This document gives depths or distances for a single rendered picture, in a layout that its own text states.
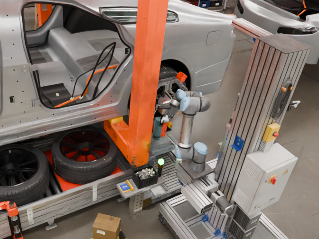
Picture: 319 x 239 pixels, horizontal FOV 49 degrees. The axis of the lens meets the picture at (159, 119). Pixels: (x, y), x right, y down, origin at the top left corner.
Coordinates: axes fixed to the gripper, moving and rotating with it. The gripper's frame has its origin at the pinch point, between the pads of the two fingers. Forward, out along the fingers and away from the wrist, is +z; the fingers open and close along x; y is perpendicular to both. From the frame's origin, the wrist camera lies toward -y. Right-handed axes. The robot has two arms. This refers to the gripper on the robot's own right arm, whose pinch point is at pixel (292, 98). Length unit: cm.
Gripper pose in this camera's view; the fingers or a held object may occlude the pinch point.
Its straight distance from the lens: 351.3
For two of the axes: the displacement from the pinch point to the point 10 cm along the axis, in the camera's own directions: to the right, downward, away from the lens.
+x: 7.4, 3.5, -5.8
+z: 6.8, -3.7, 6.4
